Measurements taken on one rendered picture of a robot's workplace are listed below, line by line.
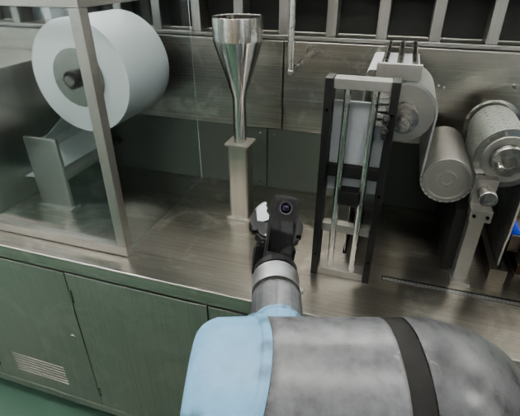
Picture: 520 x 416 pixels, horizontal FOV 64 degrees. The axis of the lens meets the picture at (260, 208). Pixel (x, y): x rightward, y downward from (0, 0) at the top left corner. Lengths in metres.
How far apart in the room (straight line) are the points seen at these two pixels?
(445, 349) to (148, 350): 1.29
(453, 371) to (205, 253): 1.07
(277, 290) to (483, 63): 1.02
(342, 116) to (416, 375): 0.79
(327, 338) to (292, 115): 1.28
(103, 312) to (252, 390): 1.26
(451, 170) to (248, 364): 0.98
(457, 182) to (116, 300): 1.04
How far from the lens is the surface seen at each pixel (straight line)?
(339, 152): 1.02
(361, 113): 1.01
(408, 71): 1.06
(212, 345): 0.26
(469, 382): 0.27
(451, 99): 1.45
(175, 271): 1.22
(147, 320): 1.40
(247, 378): 0.25
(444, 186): 1.18
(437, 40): 1.41
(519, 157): 1.15
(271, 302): 0.59
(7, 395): 2.32
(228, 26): 1.19
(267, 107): 1.52
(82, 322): 1.59
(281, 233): 0.69
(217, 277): 1.19
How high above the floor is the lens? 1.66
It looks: 30 degrees down
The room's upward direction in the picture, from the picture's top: straight up
